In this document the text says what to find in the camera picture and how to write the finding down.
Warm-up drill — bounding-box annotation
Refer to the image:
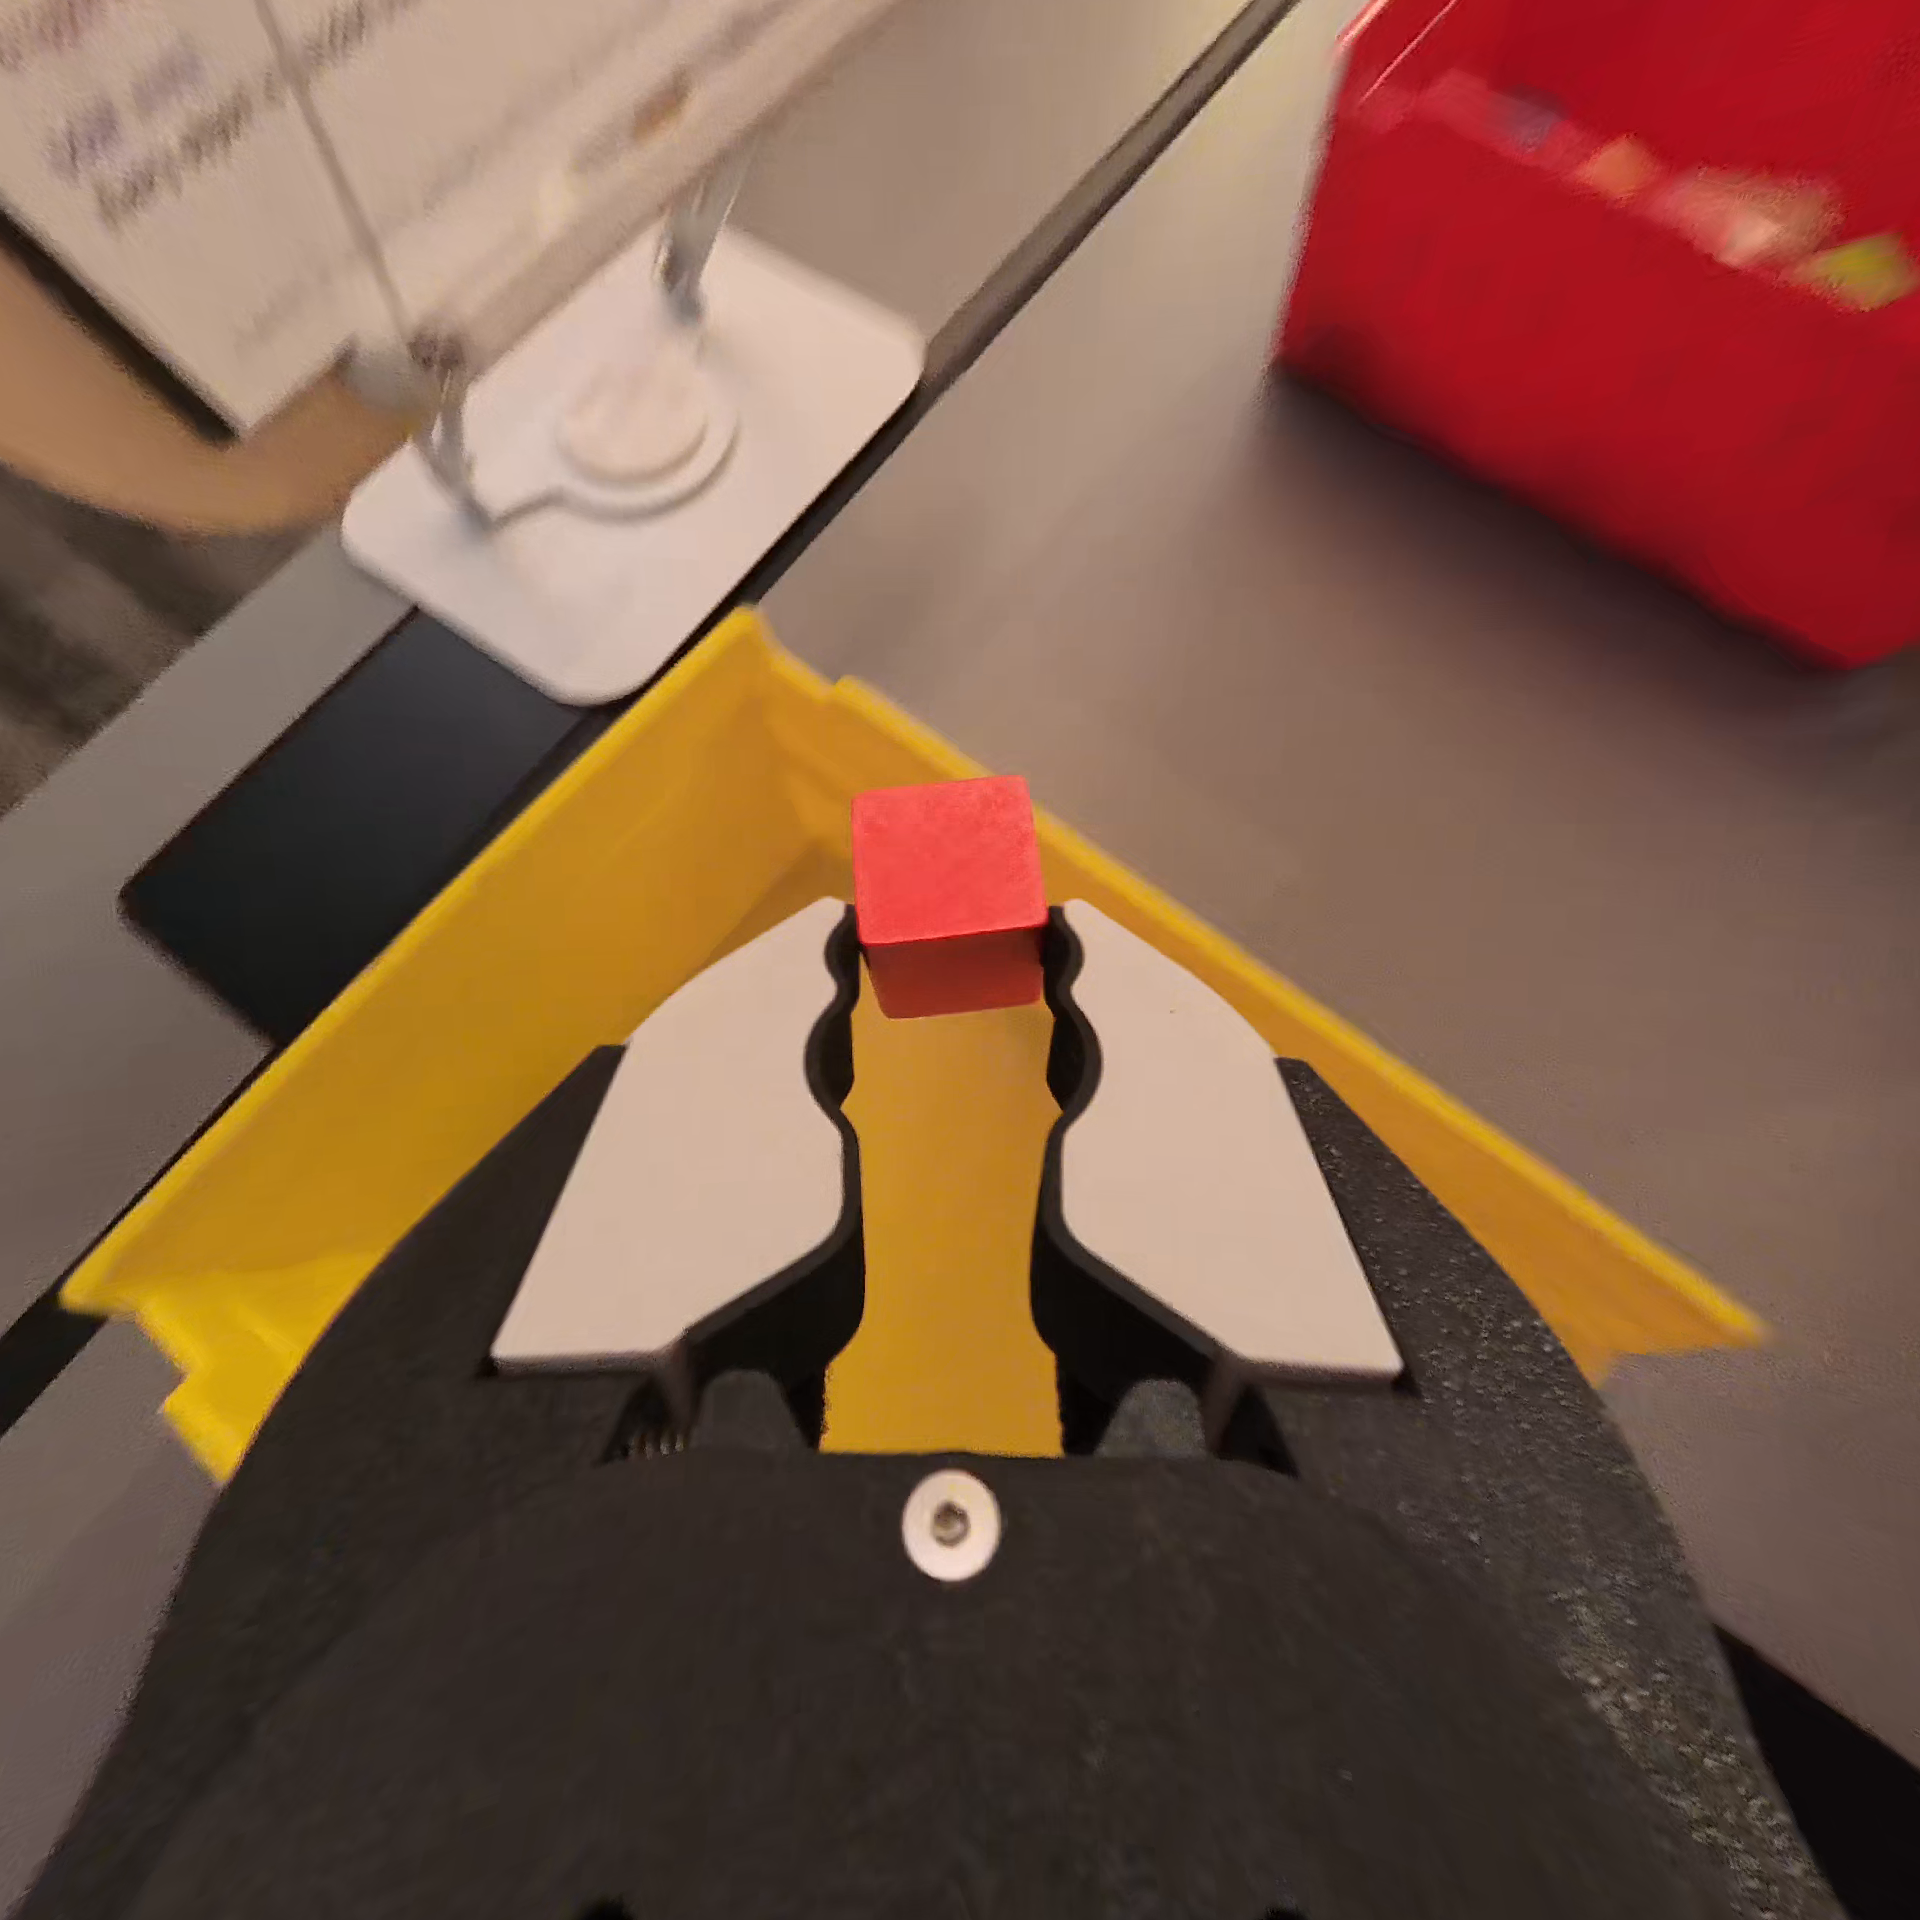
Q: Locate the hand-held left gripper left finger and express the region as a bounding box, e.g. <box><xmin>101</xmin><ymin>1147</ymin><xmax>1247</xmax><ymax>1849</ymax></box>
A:
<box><xmin>490</xmin><ymin>898</ymin><xmax>866</xmax><ymax>1379</ymax></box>

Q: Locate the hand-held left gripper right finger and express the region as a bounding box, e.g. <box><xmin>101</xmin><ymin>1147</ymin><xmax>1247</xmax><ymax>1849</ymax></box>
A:
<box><xmin>1034</xmin><ymin>899</ymin><xmax>1406</xmax><ymax>1385</ymax></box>

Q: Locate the yellow plastic bin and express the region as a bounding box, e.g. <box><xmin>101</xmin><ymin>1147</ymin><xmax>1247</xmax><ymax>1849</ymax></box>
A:
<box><xmin>61</xmin><ymin>610</ymin><xmax>1763</xmax><ymax>1479</ymax></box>

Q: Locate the red wooden block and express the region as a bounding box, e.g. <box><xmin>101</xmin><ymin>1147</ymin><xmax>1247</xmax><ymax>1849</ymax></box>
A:
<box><xmin>851</xmin><ymin>777</ymin><xmax>1050</xmax><ymax>1025</ymax></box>

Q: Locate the red plastic bin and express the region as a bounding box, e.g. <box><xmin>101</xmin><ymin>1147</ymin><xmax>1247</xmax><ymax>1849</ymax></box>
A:
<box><xmin>1270</xmin><ymin>0</ymin><xmax>1920</xmax><ymax>673</ymax></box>

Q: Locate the instruction sheet on wooden board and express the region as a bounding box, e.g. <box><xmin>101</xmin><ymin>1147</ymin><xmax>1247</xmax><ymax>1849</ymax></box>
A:
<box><xmin>0</xmin><ymin>248</ymin><xmax>440</xmax><ymax>539</ymax></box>

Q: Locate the printed instruction sheet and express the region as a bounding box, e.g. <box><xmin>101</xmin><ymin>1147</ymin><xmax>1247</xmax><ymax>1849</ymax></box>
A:
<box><xmin>0</xmin><ymin>0</ymin><xmax>901</xmax><ymax>432</ymax></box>

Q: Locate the black desk cable cover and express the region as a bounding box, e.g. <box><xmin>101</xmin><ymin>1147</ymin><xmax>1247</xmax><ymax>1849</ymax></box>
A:
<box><xmin>120</xmin><ymin>611</ymin><xmax>594</xmax><ymax>1043</ymax></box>

